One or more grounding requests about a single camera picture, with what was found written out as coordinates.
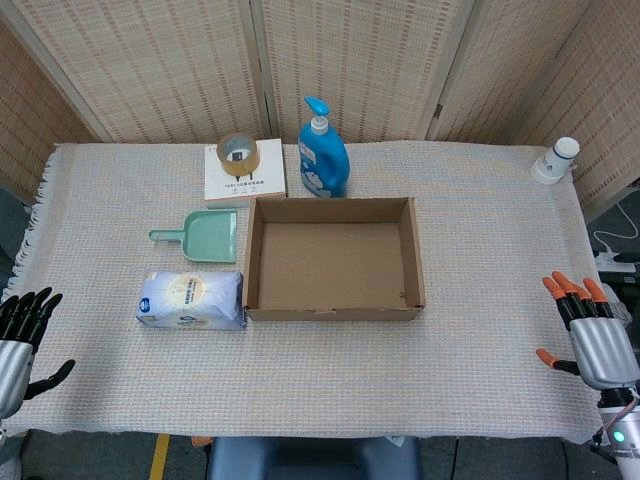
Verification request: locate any white power strip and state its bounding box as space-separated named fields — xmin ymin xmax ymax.
xmin=593 ymin=251 xmax=639 ymax=274

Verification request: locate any mint green plastic dustpan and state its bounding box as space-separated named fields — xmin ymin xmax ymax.
xmin=148 ymin=210 xmax=239 ymax=265

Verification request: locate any white power cable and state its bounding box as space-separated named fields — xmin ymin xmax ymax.
xmin=591 ymin=198 xmax=640 ymax=257

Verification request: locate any white woven tablecloth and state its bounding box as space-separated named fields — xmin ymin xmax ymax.
xmin=1 ymin=139 xmax=617 ymax=445

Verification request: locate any right orange-tipped robot hand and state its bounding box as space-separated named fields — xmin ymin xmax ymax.
xmin=535 ymin=270 xmax=640 ymax=396

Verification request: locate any flat white cardboard box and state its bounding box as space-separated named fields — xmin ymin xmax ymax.
xmin=203 ymin=138 xmax=288 ymax=210

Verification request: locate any bamboo folding screen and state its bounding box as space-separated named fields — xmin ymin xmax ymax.
xmin=0 ymin=0 xmax=640 ymax=221

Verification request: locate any left black-fingered robot hand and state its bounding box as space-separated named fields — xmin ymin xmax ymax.
xmin=0 ymin=287 xmax=77 ymax=422

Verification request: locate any blue pump detergent bottle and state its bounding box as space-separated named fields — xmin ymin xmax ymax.
xmin=297 ymin=95 xmax=351 ymax=200

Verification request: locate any blue and white tissue pack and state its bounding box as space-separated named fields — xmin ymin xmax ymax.
xmin=135 ymin=270 xmax=248 ymax=332

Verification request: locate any open brown cardboard box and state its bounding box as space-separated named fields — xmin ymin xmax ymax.
xmin=242 ymin=196 xmax=427 ymax=323

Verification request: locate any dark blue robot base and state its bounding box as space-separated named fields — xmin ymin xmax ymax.
xmin=206 ymin=436 xmax=422 ymax=480

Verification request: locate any brown packing tape roll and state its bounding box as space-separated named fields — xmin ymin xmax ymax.
xmin=215 ymin=132 xmax=260 ymax=177

